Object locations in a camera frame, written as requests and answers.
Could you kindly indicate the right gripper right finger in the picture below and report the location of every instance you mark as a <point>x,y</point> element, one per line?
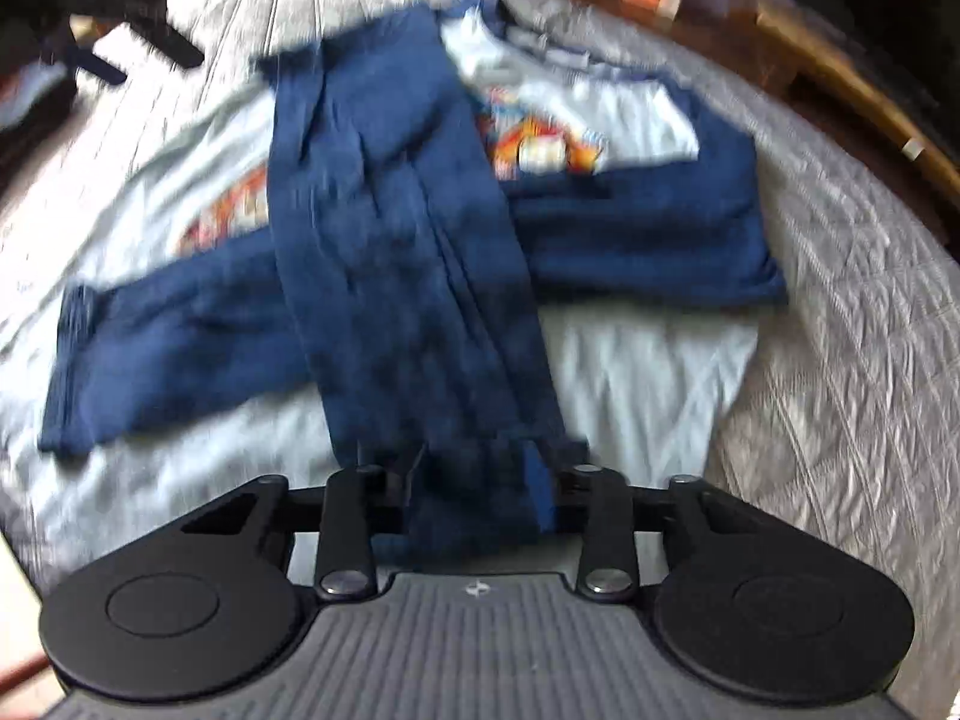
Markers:
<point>538,479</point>

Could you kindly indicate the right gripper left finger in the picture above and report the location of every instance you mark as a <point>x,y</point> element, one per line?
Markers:
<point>408,465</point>

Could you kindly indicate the blue raglan graphic shirt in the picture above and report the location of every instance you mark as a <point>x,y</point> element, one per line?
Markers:
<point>451,231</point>

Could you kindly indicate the wooden TV cabinet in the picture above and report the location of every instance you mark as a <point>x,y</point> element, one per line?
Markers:
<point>772,50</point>

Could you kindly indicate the silver quilted table cover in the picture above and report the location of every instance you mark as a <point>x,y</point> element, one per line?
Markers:
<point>846,424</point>

